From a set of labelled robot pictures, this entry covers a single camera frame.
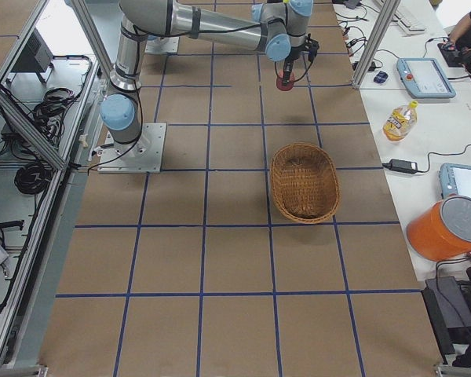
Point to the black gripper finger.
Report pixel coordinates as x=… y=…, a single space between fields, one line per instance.
x=286 y=79

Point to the dark red apple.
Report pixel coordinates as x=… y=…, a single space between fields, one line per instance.
x=279 y=85

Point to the wicker basket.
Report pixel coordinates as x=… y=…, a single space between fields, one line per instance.
x=305 y=186

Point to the small blue mouse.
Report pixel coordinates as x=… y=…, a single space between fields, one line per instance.
x=381 y=77

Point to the white keyboard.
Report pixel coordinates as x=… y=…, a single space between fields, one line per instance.
x=407 y=22

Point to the far blue teach pendant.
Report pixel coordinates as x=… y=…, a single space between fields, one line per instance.
x=423 y=78

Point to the blue teach pendant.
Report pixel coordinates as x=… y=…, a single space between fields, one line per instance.
x=455 y=179
x=423 y=78

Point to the orange juice bottle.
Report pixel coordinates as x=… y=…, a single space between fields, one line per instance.
x=402 y=119

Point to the black power adapter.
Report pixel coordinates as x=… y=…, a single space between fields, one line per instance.
x=401 y=166

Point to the near blue teach pendant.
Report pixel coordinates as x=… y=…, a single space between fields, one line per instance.
x=455 y=179

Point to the orange bucket grey lid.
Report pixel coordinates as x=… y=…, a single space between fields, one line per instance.
x=444 y=230

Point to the aluminium frame post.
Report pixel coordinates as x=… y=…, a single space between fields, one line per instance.
x=377 y=34

